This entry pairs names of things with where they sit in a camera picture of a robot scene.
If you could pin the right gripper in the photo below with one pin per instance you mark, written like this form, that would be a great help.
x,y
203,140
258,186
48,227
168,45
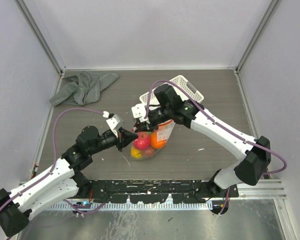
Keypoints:
x,y
144,126

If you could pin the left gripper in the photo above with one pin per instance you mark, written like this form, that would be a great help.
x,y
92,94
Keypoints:
x,y
125,137

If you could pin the red apple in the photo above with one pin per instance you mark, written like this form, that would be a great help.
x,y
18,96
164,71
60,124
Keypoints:
x,y
143,141

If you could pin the clear zip top bag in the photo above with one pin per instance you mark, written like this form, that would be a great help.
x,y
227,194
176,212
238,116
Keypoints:
x,y
163,132

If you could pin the orange fruit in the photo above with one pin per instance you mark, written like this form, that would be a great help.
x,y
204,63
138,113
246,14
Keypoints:
x,y
155,142

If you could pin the yellow lemon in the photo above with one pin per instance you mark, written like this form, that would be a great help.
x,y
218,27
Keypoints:
x,y
136,153

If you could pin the brown passion fruit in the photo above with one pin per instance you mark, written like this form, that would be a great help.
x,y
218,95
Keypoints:
x,y
149,152

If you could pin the white plastic basket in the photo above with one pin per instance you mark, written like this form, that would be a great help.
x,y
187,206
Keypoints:
x,y
180,81

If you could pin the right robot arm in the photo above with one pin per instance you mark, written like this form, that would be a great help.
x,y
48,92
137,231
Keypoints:
x,y
251,153

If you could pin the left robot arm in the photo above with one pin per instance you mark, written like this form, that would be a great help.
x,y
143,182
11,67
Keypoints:
x,y
14,217

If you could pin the grey cloth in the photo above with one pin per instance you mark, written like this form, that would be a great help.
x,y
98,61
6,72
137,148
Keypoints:
x,y
83,88

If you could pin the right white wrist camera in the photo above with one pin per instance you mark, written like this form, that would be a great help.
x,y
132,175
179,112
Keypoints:
x,y
139,112

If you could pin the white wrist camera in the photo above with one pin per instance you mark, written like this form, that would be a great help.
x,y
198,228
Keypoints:
x,y
113,121
139,112

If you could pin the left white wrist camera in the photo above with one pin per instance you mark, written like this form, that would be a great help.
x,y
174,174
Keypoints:
x,y
113,121

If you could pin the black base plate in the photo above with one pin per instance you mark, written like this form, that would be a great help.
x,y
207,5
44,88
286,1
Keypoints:
x,y
150,191

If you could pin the grey cable duct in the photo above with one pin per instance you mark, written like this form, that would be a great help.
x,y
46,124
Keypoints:
x,y
165,206

